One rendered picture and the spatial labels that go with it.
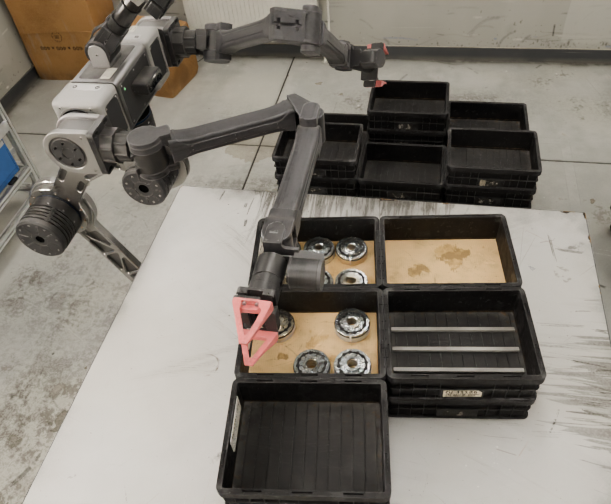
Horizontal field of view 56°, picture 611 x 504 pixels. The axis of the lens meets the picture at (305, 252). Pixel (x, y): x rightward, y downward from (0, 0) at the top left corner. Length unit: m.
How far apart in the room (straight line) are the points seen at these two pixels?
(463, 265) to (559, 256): 0.41
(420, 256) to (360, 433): 0.64
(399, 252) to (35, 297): 2.06
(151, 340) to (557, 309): 1.32
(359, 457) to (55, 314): 2.04
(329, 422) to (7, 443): 1.67
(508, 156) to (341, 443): 1.78
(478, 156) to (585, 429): 1.48
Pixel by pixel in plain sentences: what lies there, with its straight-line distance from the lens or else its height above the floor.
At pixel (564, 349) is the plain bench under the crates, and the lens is 1.93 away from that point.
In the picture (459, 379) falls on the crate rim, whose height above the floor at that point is 0.93.
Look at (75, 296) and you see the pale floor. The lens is 3.21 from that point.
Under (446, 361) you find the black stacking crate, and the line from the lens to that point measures 1.67.
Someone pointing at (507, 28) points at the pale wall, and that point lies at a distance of 4.53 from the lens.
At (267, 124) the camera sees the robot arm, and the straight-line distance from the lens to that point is 1.38.
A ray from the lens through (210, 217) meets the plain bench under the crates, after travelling 2.30.
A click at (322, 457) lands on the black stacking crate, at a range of 1.53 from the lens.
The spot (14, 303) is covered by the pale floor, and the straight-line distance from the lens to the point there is 3.34.
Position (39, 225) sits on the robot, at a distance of 2.13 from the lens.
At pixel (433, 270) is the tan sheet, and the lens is 1.87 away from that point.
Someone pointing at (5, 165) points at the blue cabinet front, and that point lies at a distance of 3.53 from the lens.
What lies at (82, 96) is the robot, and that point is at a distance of 1.52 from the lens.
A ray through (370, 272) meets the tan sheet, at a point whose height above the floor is 0.83.
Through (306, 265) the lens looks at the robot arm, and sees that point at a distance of 1.01.
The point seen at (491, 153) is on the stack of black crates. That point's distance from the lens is 2.90.
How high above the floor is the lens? 2.24
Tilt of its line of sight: 47 degrees down
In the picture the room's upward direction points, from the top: 7 degrees counter-clockwise
